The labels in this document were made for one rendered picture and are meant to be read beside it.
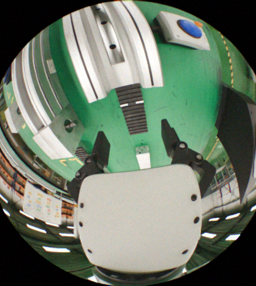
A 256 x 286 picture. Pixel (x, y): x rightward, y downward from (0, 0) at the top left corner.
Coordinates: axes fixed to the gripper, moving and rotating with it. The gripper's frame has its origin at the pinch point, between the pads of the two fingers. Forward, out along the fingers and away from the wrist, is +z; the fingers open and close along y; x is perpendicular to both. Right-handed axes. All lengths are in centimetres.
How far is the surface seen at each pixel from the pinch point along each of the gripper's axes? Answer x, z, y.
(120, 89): 3.9, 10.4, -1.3
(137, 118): -3.9, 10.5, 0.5
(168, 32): 15.2, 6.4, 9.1
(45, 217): -147, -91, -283
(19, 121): 12.7, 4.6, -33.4
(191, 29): 16.4, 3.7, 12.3
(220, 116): -8.4, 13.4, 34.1
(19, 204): -205, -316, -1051
